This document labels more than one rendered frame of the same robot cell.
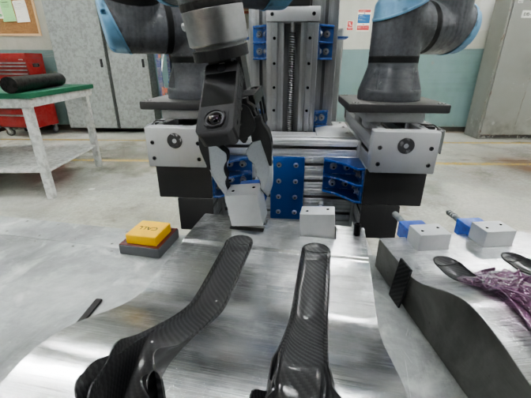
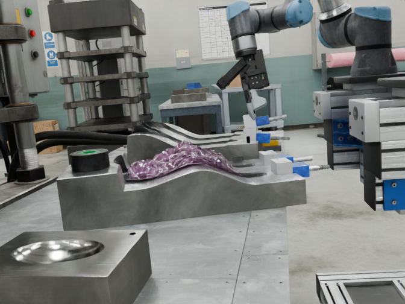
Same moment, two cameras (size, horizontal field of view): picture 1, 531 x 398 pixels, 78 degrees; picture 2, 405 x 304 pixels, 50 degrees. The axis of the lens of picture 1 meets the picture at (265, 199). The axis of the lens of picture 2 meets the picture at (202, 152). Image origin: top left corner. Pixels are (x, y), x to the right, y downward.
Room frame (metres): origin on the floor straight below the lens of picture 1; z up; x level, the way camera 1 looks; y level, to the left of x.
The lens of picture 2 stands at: (0.28, -1.32, 1.08)
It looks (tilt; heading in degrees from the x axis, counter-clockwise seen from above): 10 degrees down; 89
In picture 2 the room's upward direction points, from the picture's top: 5 degrees counter-clockwise
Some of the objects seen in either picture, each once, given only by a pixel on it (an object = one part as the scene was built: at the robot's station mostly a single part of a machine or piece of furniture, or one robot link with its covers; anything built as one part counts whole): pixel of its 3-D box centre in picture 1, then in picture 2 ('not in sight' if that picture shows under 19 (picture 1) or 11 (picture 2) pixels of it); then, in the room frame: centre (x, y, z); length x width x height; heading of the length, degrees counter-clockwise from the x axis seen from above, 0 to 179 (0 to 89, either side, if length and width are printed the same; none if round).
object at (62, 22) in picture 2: not in sight; (112, 88); (-0.78, 4.49, 1.03); 1.54 x 0.94 x 2.06; 88
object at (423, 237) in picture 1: (412, 230); (287, 160); (0.50, -0.26, 0.86); 0.13 x 0.05 x 0.05; 6
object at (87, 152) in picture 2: not in sight; (90, 160); (0.05, -0.41, 0.93); 0.08 x 0.08 x 0.04
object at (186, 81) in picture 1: (195, 76); (373, 60); (0.91, 0.18, 1.09); 0.15 x 0.15 x 0.10
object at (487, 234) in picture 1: (469, 227); (301, 169); (0.51, -0.36, 0.86); 0.13 x 0.05 x 0.05; 6
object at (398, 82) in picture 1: (390, 77); not in sight; (0.86, -0.31, 1.09); 0.15 x 0.15 x 0.10
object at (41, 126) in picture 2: not in sight; (34, 129); (-2.52, 6.17, 0.42); 0.86 x 0.33 x 0.83; 178
